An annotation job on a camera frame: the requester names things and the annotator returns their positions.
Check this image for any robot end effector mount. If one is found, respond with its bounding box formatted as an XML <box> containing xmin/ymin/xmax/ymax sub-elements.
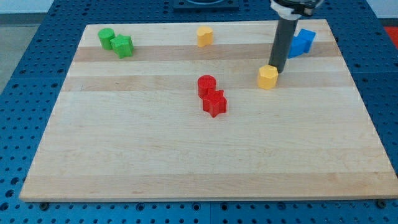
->
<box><xmin>271</xmin><ymin>0</ymin><xmax>324</xmax><ymax>19</ymax></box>

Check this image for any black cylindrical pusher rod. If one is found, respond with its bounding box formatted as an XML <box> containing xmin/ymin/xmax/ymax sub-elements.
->
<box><xmin>268</xmin><ymin>17</ymin><xmax>298</xmax><ymax>73</ymax></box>

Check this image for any yellow hexagon block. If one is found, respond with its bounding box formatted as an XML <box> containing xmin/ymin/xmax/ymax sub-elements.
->
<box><xmin>257</xmin><ymin>65</ymin><xmax>279</xmax><ymax>90</ymax></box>

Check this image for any yellow heart block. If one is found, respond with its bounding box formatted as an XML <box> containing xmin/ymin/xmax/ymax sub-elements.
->
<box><xmin>197</xmin><ymin>26</ymin><xmax>213</xmax><ymax>47</ymax></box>

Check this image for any blue angular block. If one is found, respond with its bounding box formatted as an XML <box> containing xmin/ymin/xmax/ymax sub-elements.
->
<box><xmin>288</xmin><ymin>37</ymin><xmax>306</xmax><ymax>58</ymax></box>

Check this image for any blue cube block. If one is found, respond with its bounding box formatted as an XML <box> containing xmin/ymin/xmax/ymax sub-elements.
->
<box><xmin>297</xmin><ymin>29</ymin><xmax>316</xmax><ymax>53</ymax></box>

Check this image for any red cylinder block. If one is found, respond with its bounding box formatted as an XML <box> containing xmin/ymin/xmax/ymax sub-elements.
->
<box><xmin>197</xmin><ymin>75</ymin><xmax>216</xmax><ymax>98</ymax></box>

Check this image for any red star block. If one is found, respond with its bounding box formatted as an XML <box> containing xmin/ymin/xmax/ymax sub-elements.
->
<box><xmin>202</xmin><ymin>89</ymin><xmax>228</xmax><ymax>118</ymax></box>

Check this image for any wooden board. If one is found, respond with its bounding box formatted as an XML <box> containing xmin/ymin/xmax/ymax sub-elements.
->
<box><xmin>19</xmin><ymin>19</ymin><xmax>397</xmax><ymax>202</ymax></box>

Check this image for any green star block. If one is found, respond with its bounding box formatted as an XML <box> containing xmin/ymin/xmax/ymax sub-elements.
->
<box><xmin>110</xmin><ymin>34</ymin><xmax>134</xmax><ymax>58</ymax></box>

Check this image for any green cylinder block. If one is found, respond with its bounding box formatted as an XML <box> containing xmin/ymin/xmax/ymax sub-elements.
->
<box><xmin>98</xmin><ymin>28</ymin><xmax>115</xmax><ymax>50</ymax></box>

